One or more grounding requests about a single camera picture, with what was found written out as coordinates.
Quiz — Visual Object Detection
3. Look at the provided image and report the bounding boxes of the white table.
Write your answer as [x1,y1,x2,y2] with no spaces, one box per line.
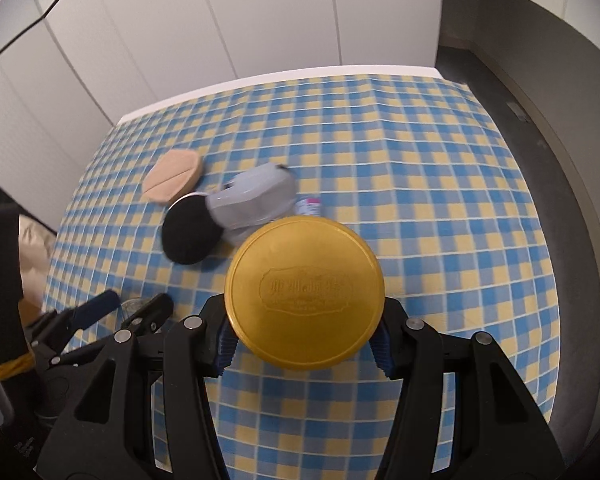
[117,65,443,126]

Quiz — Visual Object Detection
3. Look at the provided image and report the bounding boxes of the black round powder puff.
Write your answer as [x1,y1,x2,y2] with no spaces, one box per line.
[161,195,223,266]

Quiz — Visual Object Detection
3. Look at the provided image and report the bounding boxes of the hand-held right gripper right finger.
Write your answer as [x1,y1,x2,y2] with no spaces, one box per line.
[372,297,566,480]

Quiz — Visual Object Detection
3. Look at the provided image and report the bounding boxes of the grey plastic case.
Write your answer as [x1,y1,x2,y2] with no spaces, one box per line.
[205,162,297,246]

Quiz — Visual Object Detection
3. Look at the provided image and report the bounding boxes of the white wall cabinets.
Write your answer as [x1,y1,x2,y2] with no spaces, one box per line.
[0,0,443,171]

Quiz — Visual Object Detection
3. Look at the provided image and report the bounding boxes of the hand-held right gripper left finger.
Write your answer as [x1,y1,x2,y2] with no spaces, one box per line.
[37,295,241,480]

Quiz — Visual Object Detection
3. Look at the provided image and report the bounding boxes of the black strap with yellow band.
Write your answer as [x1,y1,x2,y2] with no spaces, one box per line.
[0,205,36,382]

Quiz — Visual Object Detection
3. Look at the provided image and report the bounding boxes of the beige powder puff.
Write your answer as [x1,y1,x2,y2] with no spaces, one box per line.
[141,149,204,206]

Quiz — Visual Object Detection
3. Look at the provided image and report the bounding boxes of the jar with yellow lid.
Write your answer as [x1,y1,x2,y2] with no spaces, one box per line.
[224,215,386,372]

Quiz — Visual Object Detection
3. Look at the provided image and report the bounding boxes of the cream padded armchair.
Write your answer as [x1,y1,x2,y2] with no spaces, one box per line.
[19,212,57,321]

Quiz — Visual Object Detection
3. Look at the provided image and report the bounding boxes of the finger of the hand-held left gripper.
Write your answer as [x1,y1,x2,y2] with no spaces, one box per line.
[60,292,175,366]
[27,289,122,356]

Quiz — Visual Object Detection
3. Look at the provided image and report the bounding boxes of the blue yellow checkered tablecloth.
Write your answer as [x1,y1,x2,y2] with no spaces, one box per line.
[42,71,566,480]

